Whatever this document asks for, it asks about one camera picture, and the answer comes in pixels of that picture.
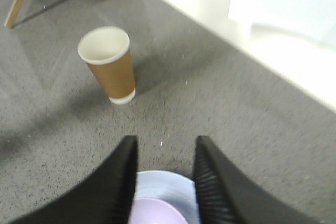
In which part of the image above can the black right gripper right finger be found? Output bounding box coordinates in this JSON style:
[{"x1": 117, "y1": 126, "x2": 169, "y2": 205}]
[{"x1": 193, "y1": 136, "x2": 315, "y2": 224}]

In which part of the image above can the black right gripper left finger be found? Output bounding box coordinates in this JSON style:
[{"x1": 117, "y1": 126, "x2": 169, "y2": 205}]
[{"x1": 13, "y1": 135, "x2": 138, "y2": 223}]

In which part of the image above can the purple bowl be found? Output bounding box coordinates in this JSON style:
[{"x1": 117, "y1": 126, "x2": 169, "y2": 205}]
[{"x1": 128, "y1": 197, "x2": 187, "y2": 224}]

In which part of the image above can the brown paper cup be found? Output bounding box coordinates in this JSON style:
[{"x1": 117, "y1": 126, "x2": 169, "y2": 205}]
[{"x1": 77, "y1": 26, "x2": 136, "y2": 105}]

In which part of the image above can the light blue plate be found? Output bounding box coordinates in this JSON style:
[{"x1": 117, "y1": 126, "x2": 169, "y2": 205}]
[{"x1": 134, "y1": 170, "x2": 201, "y2": 224}]

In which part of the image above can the white paper sheet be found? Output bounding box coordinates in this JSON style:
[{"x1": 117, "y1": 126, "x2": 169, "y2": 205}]
[{"x1": 228, "y1": 0, "x2": 335, "y2": 46}]

